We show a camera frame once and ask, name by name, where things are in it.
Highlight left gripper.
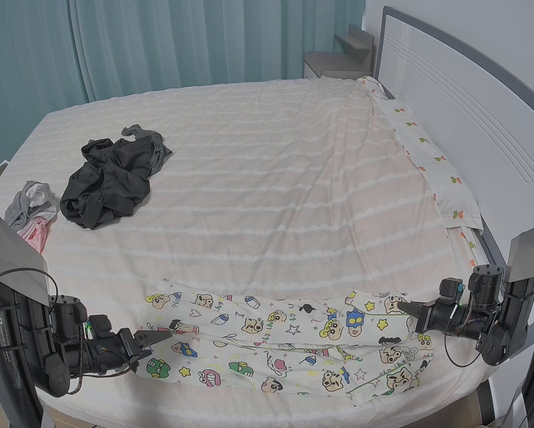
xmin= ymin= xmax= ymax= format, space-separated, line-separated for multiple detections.
xmin=84 ymin=327 xmax=174 ymax=376

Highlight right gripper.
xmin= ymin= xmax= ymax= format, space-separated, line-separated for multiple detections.
xmin=396 ymin=300 xmax=465 ymax=336

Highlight white printed pyjama top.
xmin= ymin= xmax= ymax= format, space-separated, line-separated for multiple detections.
xmin=135 ymin=278 xmax=435 ymax=408

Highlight white printed pillow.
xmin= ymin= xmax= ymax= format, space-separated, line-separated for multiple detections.
xmin=360 ymin=76 xmax=484 ymax=232

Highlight pink garment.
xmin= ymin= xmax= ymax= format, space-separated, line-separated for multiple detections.
xmin=18 ymin=214 xmax=53 ymax=256

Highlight black garment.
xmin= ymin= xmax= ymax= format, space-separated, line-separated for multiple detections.
xmin=59 ymin=135 xmax=168 ymax=231

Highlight white garment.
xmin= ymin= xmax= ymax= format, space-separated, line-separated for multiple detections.
xmin=25 ymin=184 xmax=59 ymax=220

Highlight light grey garment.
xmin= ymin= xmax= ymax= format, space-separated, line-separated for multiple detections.
xmin=4 ymin=180 xmax=49 ymax=229

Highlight bed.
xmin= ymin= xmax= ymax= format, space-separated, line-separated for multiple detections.
xmin=0 ymin=6 xmax=534 ymax=428

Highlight dark grey garment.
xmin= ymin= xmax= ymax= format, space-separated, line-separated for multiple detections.
xmin=121 ymin=124 xmax=173 ymax=175

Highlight grey bedside table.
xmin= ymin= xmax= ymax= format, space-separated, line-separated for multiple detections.
xmin=304 ymin=23 xmax=375 ymax=81

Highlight blue-green curtain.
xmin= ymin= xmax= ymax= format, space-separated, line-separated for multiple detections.
xmin=71 ymin=0 xmax=366 ymax=102
xmin=0 ymin=0 xmax=92 ymax=169

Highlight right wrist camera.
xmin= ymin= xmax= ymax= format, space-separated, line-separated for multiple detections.
xmin=440 ymin=277 xmax=466 ymax=306

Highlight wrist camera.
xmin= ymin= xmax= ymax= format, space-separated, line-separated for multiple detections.
xmin=88 ymin=314 xmax=113 ymax=342
xmin=440 ymin=277 xmax=466 ymax=306

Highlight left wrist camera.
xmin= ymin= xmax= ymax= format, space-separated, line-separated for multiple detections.
xmin=88 ymin=314 xmax=113 ymax=342

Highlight black cable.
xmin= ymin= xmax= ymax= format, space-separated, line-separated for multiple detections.
xmin=67 ymin=357 xmax=134 ymax=395
xmin=443 ymin=328 xmax=486 ymax=368
xmin=0 ymin=268 xmax=62 ymax=329

